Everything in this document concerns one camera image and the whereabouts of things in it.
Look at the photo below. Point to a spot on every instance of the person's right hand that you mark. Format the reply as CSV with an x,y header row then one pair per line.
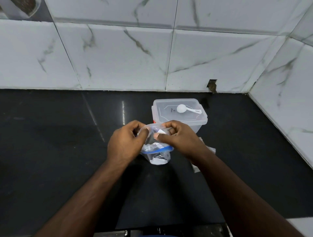
x,y
183,141

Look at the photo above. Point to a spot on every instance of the person's left hand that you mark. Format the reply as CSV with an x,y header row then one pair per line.
x,y
122,144

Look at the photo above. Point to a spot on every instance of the person's left thumb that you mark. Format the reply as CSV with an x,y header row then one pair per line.
x,y
144,136

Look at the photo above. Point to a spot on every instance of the person's right thumb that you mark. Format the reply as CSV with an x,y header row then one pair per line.
x,y
162,138

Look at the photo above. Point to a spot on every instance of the clear plastic zip bag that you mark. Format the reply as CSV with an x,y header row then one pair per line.
x,y
152,146

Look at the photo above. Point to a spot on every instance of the person's left forearm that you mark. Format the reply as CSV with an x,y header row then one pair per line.
x,y
83,202

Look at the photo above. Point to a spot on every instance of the person's right forearm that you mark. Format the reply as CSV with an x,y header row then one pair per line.
x,y
239,197

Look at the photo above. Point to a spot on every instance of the black and white sachet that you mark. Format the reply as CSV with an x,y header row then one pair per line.
x,y
160,159

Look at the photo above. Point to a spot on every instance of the clear plastic lidded container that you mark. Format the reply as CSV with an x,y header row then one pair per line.
x,y
171,117

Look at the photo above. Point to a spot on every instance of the white plastic measuring spoon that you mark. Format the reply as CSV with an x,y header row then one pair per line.
x,y
182,108

